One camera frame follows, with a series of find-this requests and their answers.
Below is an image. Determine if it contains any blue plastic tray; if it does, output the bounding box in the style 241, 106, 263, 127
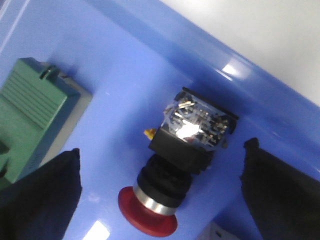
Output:
0, 0, 320, 240

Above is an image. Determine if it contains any red emergency stop button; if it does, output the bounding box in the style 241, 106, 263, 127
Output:
117, 87, 238, 238

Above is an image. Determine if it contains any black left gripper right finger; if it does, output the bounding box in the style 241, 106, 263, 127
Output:
240, 137, 320, 240

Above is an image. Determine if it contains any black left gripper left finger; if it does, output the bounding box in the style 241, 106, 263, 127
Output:
0, 148, 82, 240

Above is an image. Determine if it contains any white metal block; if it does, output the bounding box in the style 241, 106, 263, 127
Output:
196, 221, 240, 240

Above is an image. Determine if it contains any green electrical module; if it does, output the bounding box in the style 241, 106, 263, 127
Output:
0, 57, 93, 188

